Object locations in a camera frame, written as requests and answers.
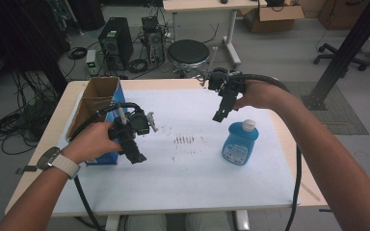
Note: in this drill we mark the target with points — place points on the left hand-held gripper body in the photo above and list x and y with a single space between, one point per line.
133 123

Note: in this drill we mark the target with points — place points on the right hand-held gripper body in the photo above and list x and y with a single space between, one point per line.
226 83

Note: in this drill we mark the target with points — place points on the blue bottle with white cap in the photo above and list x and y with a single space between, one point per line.
239 147

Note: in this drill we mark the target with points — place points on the blue cardboard box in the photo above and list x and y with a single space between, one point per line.
93 96

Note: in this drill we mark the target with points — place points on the person's right hand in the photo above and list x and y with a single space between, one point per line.
263 94

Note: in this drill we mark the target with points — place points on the person's left hand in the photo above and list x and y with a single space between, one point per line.
90 144

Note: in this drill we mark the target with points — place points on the thin metal rod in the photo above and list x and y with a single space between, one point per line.
210 65

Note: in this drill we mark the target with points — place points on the black round stool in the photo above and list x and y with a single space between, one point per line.
188 53

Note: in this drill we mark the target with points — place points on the white table mat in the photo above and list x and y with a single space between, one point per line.
189 179

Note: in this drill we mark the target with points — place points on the wristwatch with white band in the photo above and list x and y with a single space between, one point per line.
66 165

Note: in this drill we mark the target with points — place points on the white table leg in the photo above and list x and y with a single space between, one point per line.
112 223
241 220

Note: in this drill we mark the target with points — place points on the small silver power unit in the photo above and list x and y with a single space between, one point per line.
91 62

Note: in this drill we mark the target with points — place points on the open brown cardboard box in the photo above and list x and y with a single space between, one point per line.
271 19

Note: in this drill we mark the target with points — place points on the white background desk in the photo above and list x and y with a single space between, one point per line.
205 5

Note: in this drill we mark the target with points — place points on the black computer tower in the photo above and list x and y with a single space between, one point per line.
115 41

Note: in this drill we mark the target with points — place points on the open computer case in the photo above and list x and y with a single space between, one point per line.
154 40

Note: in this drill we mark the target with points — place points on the grey floor mat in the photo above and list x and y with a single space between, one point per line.
340 112

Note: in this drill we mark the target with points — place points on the black office chair base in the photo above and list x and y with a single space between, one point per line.
337 57

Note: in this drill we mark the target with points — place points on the closed brown cardboard box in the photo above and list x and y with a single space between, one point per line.
342 14

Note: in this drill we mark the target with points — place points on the dark curtain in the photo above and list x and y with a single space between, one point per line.
19 35

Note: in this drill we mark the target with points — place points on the black metal post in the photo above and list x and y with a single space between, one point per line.
343 54

